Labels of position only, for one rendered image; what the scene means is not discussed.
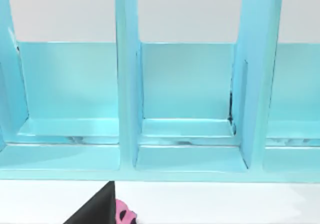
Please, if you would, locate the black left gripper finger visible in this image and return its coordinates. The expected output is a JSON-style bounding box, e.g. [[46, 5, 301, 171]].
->
[[62, 181, 117, 224]]

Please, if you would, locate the pink and black object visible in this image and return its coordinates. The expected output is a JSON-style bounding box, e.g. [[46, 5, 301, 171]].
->
[[115, 199, 138, 224]]

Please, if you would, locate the light blue rack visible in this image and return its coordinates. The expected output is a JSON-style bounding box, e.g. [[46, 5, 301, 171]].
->
[[0, 0, 320, 184]]

